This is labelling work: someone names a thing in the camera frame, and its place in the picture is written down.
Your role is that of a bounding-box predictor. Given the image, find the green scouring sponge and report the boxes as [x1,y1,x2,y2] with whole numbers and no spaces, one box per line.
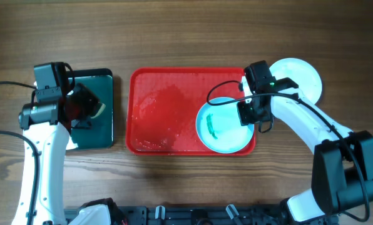
[90,102,106,119]

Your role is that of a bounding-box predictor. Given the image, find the light blue plate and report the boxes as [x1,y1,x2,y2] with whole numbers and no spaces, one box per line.
[195,96,256,156]

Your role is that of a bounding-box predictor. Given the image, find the white round plate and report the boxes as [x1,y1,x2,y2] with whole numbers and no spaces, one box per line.
[270,57,323,104]

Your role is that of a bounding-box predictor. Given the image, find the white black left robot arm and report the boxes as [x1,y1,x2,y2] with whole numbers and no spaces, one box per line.
[13,84,105,224]

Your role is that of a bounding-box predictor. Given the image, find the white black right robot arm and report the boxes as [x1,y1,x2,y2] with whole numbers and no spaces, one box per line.
[237,77,373,224]

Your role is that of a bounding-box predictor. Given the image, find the black water tray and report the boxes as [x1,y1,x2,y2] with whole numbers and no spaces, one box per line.
[66,68,114,151]

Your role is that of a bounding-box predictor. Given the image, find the red plastic tray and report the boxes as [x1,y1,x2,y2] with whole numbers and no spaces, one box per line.
[126,67,244,156]

